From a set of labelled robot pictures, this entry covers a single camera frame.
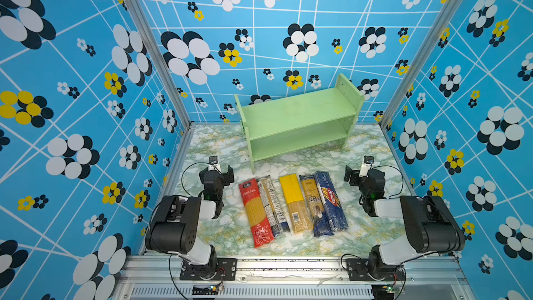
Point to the dark blue Barilla spaghetti package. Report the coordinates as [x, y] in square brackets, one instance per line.
[331, 202]

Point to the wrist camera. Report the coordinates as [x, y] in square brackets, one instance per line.
[213, 162]
[366, 165]

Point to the yellow spaghetti package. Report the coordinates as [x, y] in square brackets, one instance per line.
[296, 205]

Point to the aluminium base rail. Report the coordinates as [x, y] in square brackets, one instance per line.
[271, 277]

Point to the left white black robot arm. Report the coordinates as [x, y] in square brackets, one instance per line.
[174, 224]

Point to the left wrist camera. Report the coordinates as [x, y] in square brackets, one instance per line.
[213, 162]

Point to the left green circuit board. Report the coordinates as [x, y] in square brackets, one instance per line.
[205, 290]

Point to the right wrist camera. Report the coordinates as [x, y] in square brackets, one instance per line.
[366, 165]

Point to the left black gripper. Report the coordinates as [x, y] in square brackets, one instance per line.
[225, 175]

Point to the clear blue-label spaghetti package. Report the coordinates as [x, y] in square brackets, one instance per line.
[272, 206]

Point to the green circuit board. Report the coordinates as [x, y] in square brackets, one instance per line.
[205, 290]
[383, 292]

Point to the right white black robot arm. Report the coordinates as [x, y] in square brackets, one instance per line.
[429, 226]

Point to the red spaghetti package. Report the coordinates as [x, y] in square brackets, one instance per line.
[260, 226]

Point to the right green circuit board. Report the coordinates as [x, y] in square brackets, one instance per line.
[383, 292]

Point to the green two-tier wooden shelf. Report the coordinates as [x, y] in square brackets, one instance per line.
[290, 124]

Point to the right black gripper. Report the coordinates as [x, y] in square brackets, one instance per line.
[354, 176]

